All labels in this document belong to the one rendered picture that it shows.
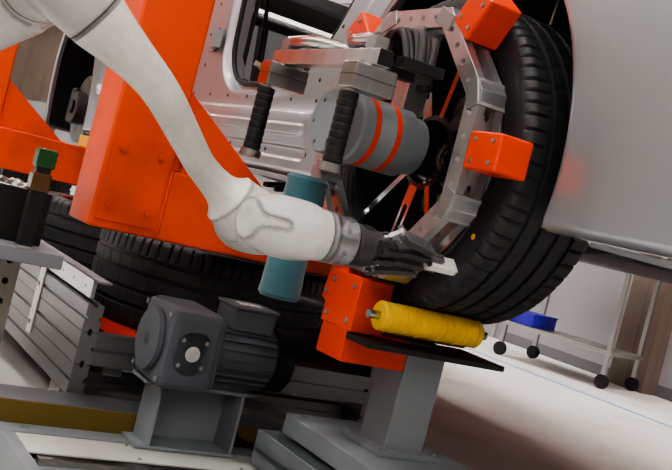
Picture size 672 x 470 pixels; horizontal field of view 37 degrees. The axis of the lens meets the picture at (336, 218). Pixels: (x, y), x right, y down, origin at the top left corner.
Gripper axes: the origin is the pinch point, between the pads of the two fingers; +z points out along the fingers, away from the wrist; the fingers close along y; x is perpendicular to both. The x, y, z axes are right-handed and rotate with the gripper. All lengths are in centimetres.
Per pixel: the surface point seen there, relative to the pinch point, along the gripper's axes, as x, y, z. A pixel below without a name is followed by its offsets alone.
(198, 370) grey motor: 6, -55, -22
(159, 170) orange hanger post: 48, -42, -34
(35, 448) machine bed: -8, -71, -52
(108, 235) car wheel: 63, -86, -28
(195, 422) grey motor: 6, -78, -12
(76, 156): 182, -182, 2
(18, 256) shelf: 26, -55, -61
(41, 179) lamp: 38, -43, -60
